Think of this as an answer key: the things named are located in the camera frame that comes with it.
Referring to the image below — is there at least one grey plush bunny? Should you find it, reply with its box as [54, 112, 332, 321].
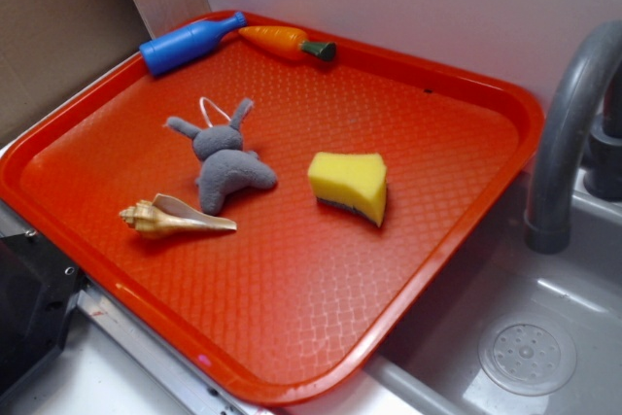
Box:
[166, 98, 277, 216]

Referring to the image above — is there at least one grey toy faucet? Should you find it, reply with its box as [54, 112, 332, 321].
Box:
[524, 20, 621, 254]

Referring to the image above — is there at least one beige conch seashell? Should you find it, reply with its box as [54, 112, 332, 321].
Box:
[119, 193, 237, 239]

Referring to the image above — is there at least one orange plastic toy carrot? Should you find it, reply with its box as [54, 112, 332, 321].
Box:
[238, 25, 337, 62]

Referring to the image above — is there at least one brown cardboard panel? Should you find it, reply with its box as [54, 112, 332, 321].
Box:
[1, 0, 149, 144]

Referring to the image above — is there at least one yellow and green sponge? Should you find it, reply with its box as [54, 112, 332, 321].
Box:
[307, 152, 388, 227]

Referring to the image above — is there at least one blue plastic toy bottle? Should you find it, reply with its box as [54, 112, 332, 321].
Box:
[139, 12, 247, 76]

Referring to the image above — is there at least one red plastic tray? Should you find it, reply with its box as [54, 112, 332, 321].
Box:
[1, 33, 543, 407]

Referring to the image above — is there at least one grey toy sink basin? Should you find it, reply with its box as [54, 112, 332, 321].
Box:
[366, 177, 621, 414]

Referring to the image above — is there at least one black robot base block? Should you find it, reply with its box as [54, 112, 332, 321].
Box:
[1, 229, 84, 404]

